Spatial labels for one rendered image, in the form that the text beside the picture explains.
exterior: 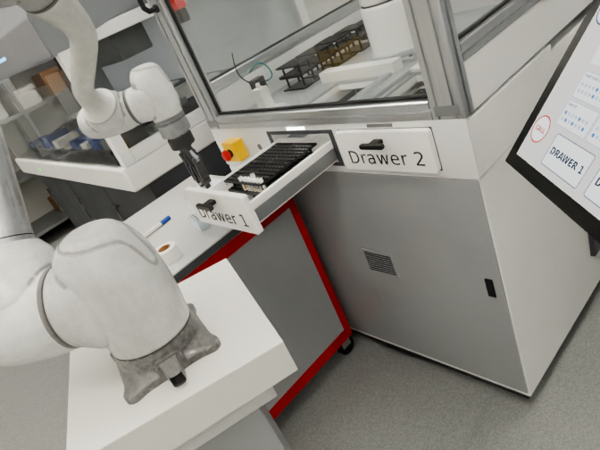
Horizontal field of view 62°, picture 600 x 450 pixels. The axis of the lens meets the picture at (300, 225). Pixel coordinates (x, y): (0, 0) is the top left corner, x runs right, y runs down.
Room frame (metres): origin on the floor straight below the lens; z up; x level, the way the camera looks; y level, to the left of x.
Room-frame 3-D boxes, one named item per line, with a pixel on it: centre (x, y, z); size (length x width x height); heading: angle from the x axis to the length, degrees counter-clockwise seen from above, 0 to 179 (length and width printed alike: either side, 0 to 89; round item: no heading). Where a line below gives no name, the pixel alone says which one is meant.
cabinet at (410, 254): (1.63, -0.52, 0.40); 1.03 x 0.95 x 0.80; 33
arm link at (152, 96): (1.49, 0.23, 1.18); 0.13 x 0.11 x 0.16; 81
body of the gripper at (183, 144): (1.49, 0.22, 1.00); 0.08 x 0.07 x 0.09; 23
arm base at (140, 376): (0.76, 0.32, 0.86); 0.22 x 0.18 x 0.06; 19
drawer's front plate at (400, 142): (1.14, -0.27, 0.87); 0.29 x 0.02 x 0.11; 33
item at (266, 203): (1.34, 0.00, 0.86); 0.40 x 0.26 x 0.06; 123
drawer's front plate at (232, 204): (1.23, 0.17, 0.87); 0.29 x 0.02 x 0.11; 33
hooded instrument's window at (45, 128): (3.02, 0.56, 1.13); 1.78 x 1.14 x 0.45; 33
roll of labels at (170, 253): (1.32, 0.38, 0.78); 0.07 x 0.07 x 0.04
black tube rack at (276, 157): (1.34, 0.01, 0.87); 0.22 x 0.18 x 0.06; 123
